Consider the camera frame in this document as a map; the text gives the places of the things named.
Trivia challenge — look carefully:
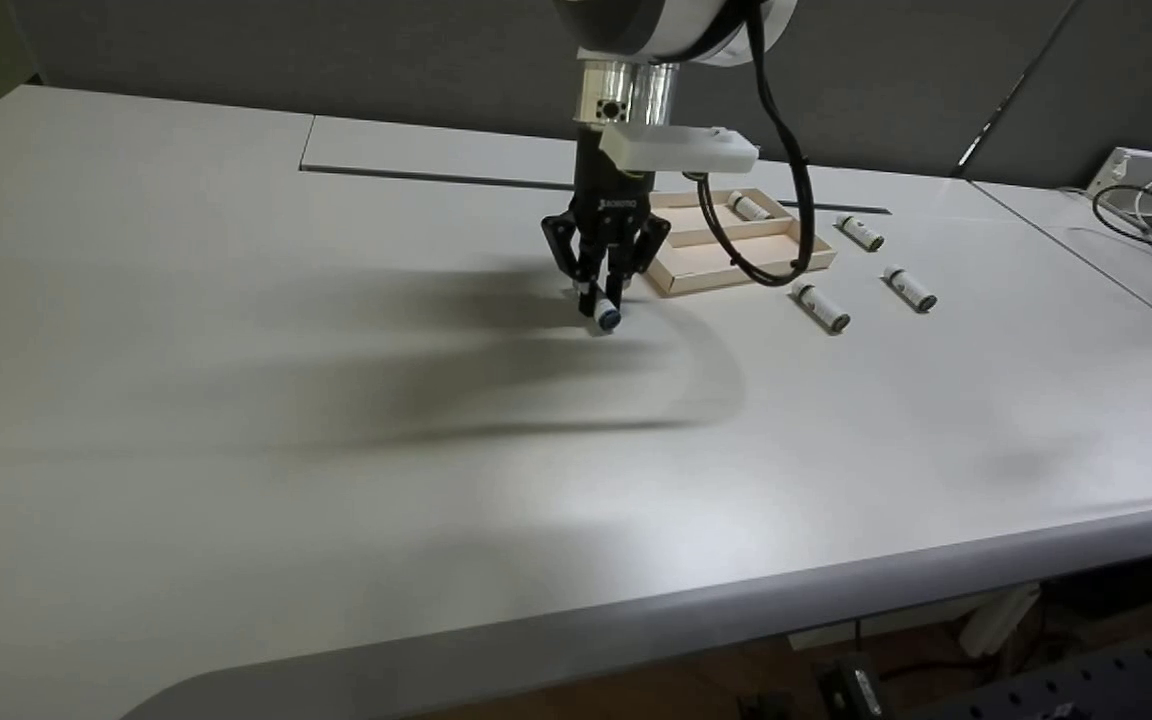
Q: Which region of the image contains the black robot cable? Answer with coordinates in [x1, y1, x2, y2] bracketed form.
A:
[693, 0, 822, 294]

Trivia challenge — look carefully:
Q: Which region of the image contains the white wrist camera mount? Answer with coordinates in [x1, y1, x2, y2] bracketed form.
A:
[598, 119, 764, 179]

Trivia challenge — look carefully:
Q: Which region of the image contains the light wooden two-segment tray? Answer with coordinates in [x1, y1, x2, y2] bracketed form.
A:
[635, 184, 839, 306]

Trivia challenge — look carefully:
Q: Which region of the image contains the black perforated metal plate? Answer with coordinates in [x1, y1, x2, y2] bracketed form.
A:
[906, 619, 1152, 720]

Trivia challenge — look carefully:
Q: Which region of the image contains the dark grey side partition panel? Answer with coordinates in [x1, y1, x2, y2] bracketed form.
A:
[963, 0, 1152, 193]

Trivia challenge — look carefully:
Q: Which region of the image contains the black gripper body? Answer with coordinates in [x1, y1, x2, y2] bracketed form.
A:
[570, 119, 658, 240]

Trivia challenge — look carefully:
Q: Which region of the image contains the bundle of desk cables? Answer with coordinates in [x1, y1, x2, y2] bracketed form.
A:
[1084, 176, 1152, 326]

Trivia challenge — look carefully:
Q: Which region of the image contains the small white bottle blue band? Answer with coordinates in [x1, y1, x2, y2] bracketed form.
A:
[579, 294, 623, 338]

